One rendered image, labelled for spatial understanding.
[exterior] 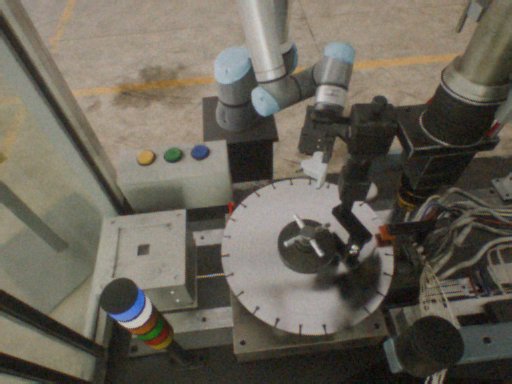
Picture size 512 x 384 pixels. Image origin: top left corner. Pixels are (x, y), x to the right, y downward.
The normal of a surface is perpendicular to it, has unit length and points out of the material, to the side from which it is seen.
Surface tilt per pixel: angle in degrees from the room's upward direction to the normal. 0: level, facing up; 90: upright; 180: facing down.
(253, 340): 0
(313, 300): 0
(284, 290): 0
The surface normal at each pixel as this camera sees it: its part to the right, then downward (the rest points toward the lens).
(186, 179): 0.11, 0.80
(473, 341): -0.04, -0.59
